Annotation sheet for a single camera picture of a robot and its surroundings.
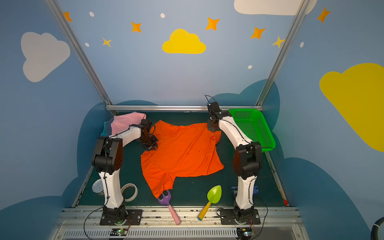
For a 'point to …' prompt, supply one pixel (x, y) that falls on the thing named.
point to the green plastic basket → (253, 124)
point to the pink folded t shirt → (122, 121)
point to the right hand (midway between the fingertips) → (216, 124)
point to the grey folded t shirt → (109, 128)
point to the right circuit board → (244, 232)
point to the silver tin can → (97, 186)
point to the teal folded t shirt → (104, 131)
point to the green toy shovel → (214, 195)
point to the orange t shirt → (188, 150)
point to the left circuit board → (117, 232)
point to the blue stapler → (235, 190)
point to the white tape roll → (134, 196)
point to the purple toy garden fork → (166, 200)
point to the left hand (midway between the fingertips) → (159, 146)
